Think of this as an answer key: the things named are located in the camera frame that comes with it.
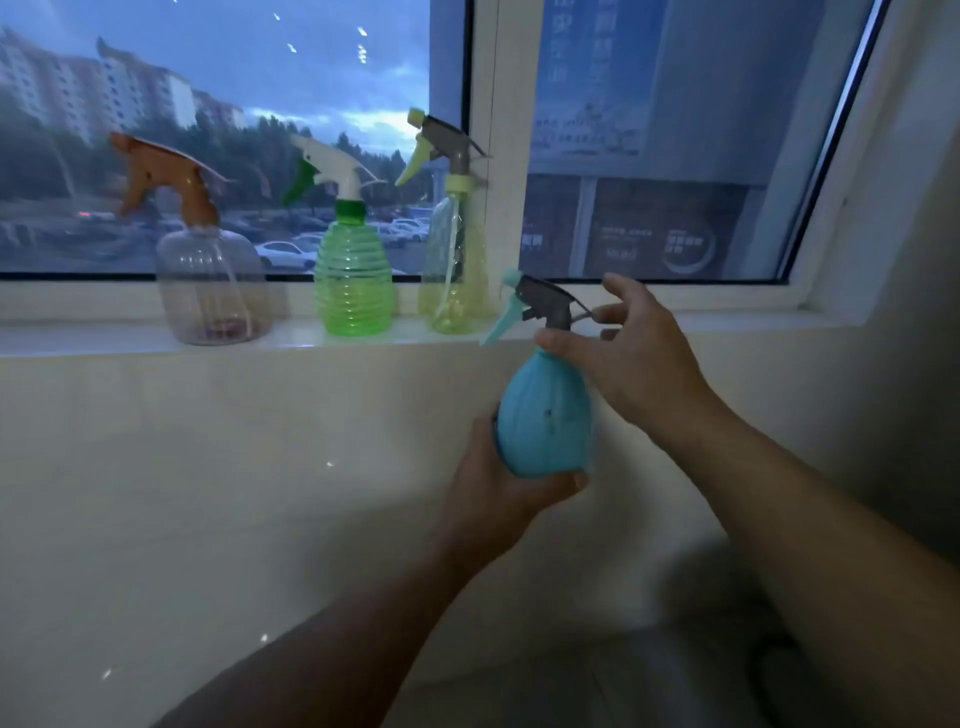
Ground person's left hand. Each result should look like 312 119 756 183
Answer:
438 408 591 577

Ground person's right hand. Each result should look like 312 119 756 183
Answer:
534 272 723 445

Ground blue spray bottle grey trigger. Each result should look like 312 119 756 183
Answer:
480 268 595 480

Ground person's right forearm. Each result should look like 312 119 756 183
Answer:
671 390 960 728

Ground person's left forearm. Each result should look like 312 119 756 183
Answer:
150 536 489 728

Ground yellow spray bottle grey trigger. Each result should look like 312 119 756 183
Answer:
394 108 493 336

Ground green ribbed spray bottle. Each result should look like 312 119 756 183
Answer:
282 133 396 338

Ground blue poster behind window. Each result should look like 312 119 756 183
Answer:
528 0 670 160

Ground white parked car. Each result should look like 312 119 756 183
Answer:
254 239 321 272

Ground clear spray bottle orange trigger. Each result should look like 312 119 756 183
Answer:
109 132 274 347

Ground white window sill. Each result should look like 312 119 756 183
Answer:
0 306 864 359

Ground apartment buildings outside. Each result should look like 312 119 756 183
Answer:
0 26 249 147

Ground white window frame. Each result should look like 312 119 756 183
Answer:
0 0 905 320

